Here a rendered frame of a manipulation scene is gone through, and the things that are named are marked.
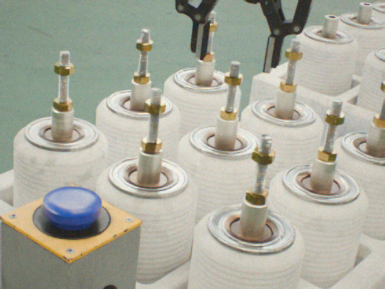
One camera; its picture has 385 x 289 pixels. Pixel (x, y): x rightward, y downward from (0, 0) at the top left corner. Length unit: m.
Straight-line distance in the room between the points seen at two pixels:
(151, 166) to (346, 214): 0.19
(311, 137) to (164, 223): 0.25
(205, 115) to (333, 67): 0.31
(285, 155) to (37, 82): 0.80
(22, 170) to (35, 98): 0.73
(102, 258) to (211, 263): 0.14
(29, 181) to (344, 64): 0.57
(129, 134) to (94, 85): 0.74
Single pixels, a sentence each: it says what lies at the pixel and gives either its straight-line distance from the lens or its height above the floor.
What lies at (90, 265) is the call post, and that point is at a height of 0.30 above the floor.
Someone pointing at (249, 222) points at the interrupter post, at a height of 0.26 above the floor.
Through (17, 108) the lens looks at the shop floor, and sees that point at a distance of 1.47.
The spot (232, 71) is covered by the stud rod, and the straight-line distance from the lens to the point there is 0.78.
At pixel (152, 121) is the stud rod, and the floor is 0.31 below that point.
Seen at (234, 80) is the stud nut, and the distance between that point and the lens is 0.78.
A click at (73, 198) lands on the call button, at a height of 0.33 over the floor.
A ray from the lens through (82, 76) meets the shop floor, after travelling 1.62.
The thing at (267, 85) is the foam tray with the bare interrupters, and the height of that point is 0.17.
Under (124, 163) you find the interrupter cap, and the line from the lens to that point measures 0.75.
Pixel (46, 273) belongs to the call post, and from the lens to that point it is 0.53.
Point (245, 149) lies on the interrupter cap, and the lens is 0.80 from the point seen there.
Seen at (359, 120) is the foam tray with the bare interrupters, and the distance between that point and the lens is 1.13.
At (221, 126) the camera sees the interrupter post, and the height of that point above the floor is 0.27.
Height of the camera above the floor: 0.61
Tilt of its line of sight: 26 degrees down
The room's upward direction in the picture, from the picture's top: 6 degrees clockwise
